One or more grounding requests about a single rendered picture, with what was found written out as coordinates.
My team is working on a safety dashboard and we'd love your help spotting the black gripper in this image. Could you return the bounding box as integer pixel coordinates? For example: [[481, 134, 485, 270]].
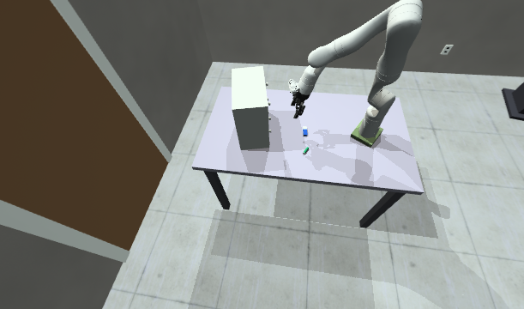
[[291, 92, 310, 118]]

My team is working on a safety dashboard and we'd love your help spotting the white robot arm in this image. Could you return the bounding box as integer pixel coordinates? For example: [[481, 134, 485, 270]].
[[288, 0, 423, 138]]

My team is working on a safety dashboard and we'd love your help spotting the grey chest of drawers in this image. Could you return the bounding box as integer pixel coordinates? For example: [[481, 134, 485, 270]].
[[232, 66, 269, 150]]

